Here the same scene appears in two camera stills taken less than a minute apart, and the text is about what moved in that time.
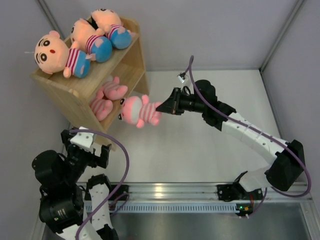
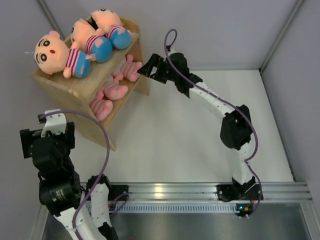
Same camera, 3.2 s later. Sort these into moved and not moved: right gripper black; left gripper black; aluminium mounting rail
Moved: right gripper black; left gripper black
Not moved: aluminium mounting rail
